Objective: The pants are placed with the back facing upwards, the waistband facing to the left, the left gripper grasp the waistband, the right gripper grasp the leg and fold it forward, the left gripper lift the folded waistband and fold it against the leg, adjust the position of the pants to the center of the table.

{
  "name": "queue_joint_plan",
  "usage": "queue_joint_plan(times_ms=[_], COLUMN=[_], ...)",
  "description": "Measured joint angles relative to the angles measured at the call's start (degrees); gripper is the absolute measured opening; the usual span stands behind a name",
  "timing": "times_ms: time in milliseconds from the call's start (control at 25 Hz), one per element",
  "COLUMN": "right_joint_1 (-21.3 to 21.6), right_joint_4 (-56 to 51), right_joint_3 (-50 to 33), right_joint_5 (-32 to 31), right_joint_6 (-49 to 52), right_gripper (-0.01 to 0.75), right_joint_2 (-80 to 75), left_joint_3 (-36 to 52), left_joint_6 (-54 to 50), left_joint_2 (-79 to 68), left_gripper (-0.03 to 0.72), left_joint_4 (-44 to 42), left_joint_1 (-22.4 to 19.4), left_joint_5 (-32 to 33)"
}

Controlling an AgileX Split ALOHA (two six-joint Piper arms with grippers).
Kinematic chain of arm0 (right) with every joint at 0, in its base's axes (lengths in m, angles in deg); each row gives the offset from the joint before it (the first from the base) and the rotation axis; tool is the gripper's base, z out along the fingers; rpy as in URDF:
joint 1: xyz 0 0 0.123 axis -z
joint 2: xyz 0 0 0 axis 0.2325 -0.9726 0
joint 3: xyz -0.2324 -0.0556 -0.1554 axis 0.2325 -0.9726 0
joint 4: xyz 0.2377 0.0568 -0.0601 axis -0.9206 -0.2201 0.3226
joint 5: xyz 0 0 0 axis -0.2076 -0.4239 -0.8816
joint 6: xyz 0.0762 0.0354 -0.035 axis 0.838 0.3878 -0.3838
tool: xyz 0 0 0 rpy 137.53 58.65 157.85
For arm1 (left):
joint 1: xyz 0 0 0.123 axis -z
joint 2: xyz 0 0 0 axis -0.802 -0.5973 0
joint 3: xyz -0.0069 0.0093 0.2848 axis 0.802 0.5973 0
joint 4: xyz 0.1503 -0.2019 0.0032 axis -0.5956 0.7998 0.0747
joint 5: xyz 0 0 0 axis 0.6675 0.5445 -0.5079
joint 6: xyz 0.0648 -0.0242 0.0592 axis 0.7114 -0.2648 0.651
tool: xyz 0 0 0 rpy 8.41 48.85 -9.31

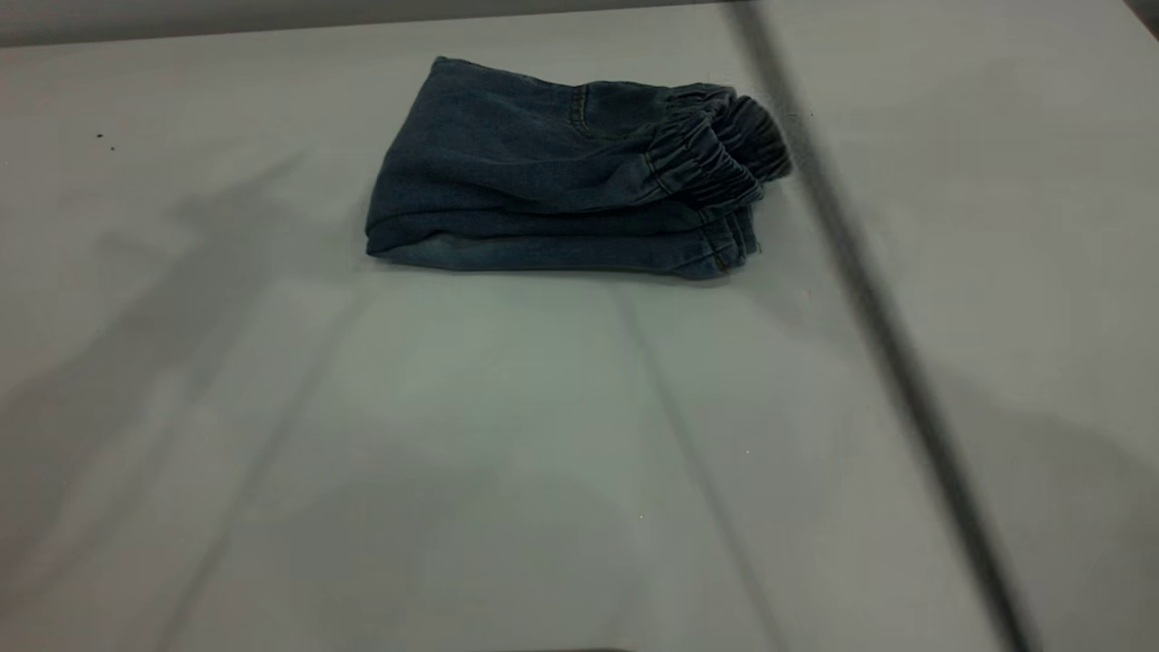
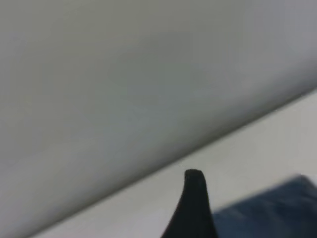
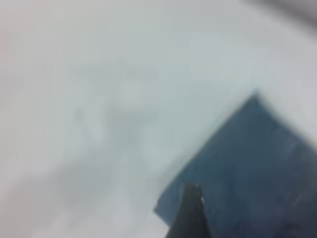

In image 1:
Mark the blue denim shorts basketball print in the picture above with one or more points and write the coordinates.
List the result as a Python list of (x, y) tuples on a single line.
[(525, 154)]

